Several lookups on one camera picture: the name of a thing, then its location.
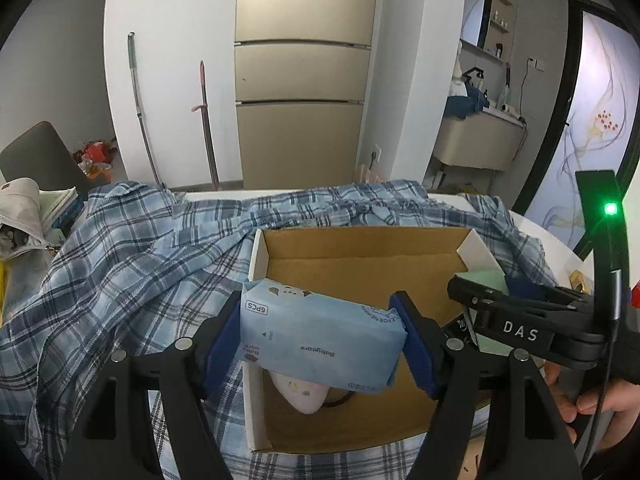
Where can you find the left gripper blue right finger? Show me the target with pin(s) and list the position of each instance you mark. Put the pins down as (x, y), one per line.
(422, 349)

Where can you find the open white cardboard box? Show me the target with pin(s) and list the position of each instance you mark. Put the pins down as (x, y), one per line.
(365, 265)

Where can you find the beige vanity cabinet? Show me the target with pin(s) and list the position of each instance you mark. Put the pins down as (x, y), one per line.
(487, 140)

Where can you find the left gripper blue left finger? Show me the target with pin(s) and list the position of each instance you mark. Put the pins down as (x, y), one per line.
(219, 341)

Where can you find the grey mop handle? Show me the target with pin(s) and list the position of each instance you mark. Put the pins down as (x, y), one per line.
(133, 70)

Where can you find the beige refrigerator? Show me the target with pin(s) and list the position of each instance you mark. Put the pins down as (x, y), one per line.
(301, 71)

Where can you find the small gold box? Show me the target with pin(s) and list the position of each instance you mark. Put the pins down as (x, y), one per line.
(581, 282)

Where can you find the grey chair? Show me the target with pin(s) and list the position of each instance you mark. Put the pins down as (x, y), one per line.
(41, 155)

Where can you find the light blue wipes pack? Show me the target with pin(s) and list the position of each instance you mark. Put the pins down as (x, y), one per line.
(320, 339)

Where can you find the black Face tissue pack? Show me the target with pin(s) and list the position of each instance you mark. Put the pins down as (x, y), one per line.
(459, 328)

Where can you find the red iced tea bottle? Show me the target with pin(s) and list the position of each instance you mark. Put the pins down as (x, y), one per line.
(634, 300)

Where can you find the bathroom mirror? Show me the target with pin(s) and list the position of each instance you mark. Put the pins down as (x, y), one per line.
(475, 22)

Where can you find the blue plaid cloth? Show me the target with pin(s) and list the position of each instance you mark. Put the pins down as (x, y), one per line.
(147, 267)

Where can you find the white plastic bag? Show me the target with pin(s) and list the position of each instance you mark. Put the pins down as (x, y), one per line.
(25, 252)

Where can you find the dark broom handle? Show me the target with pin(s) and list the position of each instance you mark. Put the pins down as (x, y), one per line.
(207, 131)

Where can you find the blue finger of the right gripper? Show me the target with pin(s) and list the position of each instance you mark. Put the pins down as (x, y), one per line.
(525, 289)
(477, 296)

